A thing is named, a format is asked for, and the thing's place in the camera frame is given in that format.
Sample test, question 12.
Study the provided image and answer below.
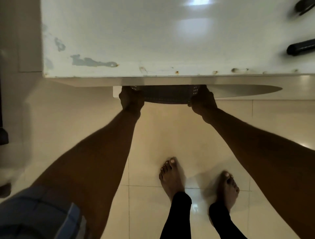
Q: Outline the blue striped shirt sleeve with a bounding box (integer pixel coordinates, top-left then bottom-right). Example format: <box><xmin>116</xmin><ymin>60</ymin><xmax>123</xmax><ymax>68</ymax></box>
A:
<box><xmin>0</xmin><ymin>185</ymin><xmax>87</xmax><ymax>239</ymax></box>

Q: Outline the person's right foot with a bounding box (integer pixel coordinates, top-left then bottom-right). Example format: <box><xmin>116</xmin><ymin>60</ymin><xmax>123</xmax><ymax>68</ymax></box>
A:
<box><xmin>216</xmin><ymin>171</ymin><xmax>240</xmax><ymax>213</ymax></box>

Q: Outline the person's right leg black legging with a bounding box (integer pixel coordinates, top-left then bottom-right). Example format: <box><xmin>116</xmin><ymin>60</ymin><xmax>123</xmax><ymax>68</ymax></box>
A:
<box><xmin>209</xmin><ymin>201</ymin><xmax>248</xmax><ymax>239</ymax></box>

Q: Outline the person's foot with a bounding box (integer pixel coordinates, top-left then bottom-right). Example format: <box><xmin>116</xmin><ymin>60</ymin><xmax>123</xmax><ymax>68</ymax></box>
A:
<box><xmin>159</xmin><ymin>157</ymin><xmax>186</xmax><ymax>203</ymax></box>
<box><xmin>216</xmin><ymin>171</ymin><xmax>240</xmax><ymax>213</ymax></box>

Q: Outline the person's leg black legging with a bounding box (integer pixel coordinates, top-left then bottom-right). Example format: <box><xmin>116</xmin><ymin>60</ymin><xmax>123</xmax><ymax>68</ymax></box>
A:
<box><xmin>209</xmin><ymin>201</ymin><xmax>248</xmax><ymax>239</ymax></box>
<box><xmin>160</xmin><ymin>192</ymin><xmax>192</xmax><ymax>239</ymax></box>

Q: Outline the white rusty metal appliance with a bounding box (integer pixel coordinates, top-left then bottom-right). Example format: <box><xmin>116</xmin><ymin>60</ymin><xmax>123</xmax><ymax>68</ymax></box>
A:
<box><xmin>41</xmin><ymin>0</ymin><xmax>315</xmax><ymax>87</ymax></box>

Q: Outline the person's left forearm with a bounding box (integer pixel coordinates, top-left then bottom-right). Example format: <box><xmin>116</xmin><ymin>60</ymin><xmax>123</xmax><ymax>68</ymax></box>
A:
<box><xmin>32</xmin><ymin>109</ymin><xmax>141</xmax><ymax>239</ymax></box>

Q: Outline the person's left foot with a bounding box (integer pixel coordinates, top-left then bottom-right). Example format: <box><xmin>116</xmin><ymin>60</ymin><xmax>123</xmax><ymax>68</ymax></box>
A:
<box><xmin>159</xmin><ymin>157</ymin><xmax>186</xmax><ymax>203</ymax></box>

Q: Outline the person's left leg black legging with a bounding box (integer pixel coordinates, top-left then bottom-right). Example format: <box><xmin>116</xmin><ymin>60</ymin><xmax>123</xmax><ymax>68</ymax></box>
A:
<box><xmin>160</xmin><ymin>192</ymin><xmax>192</xmax><ymax>239</ymax></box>

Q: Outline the person's right hand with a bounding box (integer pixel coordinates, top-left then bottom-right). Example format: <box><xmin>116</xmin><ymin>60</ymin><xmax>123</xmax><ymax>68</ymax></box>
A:
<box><xmin>188</xmin><ymin>85</ymin><xmax>218</xmax><ymax>123</ymax></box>

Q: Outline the black handle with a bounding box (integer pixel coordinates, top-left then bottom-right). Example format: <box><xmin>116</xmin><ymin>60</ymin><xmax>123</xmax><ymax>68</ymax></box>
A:
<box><xmin>286</xmin><ymin>38</ymin><xmax>315</xmax><ymax>56</ymax></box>
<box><xmin>294</xmin><ymin>0</ymin><xmax>315</xmax><ymax>16</ymax></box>

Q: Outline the person's left hand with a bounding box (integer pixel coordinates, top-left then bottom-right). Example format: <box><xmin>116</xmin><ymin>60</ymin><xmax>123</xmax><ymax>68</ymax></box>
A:
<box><xmin>119</xmin><ymin>86</ymin><xmax>145</xmax><ymax>119</ymax></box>

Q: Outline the person's right forearm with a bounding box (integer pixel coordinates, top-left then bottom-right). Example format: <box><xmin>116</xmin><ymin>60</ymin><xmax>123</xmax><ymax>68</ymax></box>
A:
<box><xmin>202</xmin><ymin>108</ymin><xmax>315</xmax><ymax>239</ymax></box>

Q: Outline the grey perforated metal basket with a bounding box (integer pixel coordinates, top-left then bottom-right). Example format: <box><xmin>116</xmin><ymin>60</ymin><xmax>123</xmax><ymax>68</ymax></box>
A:
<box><xmin>130</xmin><ymin>85</ymin><xmax>206</xmax><ymax>105</ymax></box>

